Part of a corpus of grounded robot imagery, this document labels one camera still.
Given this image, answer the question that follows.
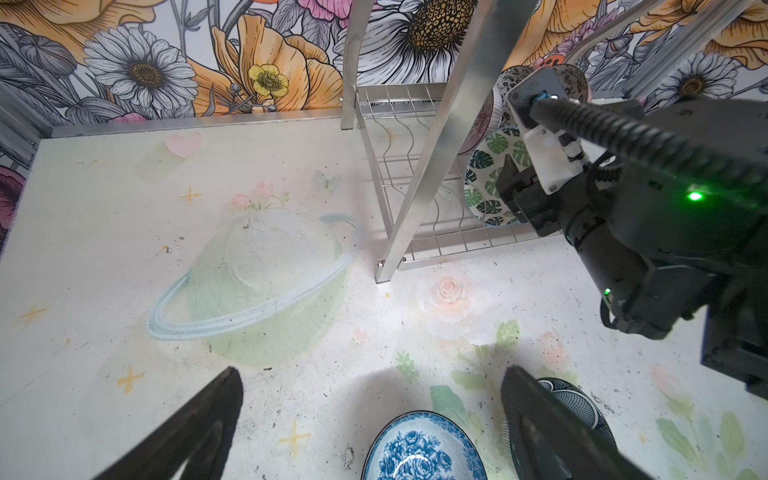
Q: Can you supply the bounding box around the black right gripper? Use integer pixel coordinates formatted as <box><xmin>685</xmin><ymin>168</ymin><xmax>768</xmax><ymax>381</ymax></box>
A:
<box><xmin>498</xmin><ymin>98</ymin><xmax>767</xmax><ymax>397</ymax></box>

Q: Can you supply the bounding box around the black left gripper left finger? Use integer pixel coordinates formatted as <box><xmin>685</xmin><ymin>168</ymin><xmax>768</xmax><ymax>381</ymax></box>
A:
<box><xmin>97</xmin><ymin>367</ymin><xmax>244</xmax><ymax>479</ymax></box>

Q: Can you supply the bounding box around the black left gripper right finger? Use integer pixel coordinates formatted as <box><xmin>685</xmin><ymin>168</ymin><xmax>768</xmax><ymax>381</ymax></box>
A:
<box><xmin>501</xmin><ymin>366</ymin><xmax>648</xmax><ymax>479</ymax></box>

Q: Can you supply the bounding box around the black white floral bowl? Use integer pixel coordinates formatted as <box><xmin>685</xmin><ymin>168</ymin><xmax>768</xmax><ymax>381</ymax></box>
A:
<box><xmin>553</xmin><ymin>64</ymin><xmax>591</xmax><ymax>103</ymax></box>

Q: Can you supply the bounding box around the green leaf print bowl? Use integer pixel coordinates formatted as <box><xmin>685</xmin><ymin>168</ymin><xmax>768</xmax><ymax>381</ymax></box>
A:
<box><xmin>464</xmin><ymin>126</ymin><xmax>532</xmax><ymax>227</ymax></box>

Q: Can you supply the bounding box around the purple striped bowl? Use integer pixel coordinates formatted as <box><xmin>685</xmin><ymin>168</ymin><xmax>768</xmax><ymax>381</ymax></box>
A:
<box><xmin>458</xmin><ymin>87</ymin><xmax>504</xmax><ymax>155</ymax></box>

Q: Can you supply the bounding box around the stainless steel dish rack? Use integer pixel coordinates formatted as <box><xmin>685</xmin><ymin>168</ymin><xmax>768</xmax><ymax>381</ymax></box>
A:
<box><xmin>340</xmin><ymin>0</ymin><xmax>661</xmax><ymax>284</ymax></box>

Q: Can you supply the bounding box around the dark navy wave bowl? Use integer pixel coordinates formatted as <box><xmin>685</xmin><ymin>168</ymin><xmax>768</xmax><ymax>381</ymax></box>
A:
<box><xmin>538</xmin><ymin>377</ymin><xmax>616</xmax><ymax>448</ymax></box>

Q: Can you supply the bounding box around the blue floral bowl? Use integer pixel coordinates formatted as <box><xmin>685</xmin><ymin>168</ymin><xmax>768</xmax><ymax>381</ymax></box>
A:
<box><xmin>360</xmin><ymin>410</ymin><xmax>488</xmax><ymax>480</ymax></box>

